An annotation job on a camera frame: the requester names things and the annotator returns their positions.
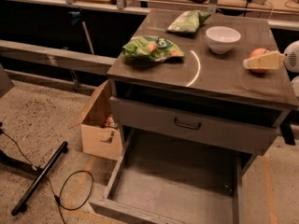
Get green chip bag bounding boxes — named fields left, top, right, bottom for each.
left=166, top=10, right=211, bottom=34
left=121, top=36, right=184, bottom=63

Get grey drawer cabinet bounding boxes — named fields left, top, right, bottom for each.
left=108, top=10, right=298, bottom=166

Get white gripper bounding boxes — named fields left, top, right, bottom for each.
left=243, top=40, right=299, bottom=73

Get green chip bag rear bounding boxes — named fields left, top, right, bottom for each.
left=166, top=10, right=211, bottom=34

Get cardboard box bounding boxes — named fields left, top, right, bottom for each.
left=69, top=81, right=122, bottom=161

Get black stand leg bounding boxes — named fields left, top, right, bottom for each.
left=11, top=141, right=68, bottom=217

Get white ceramic bowl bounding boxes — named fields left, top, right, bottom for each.
left=206, top=26, right=241, bottom=54

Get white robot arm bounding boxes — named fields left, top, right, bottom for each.
left=240, top=41, right=299, bottom=96

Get black cable on floor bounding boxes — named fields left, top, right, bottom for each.
left=0, top=121, right=94, bottom=224

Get grey metal rail beam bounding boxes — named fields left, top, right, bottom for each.
left=0, top=40, right=116, bottom=76

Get red apple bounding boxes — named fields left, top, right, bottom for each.
left=249, top=48, right=269, bottom=74

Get grey open lower drawer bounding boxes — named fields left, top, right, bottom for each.
left=90, top=129, right=242, bottom=224

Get green chip bag front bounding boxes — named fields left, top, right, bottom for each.
left=121, top=36, right=184, bottom=63

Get grey upper drawer with handle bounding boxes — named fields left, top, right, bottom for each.
left=110, top=97, right=278, bottom=155

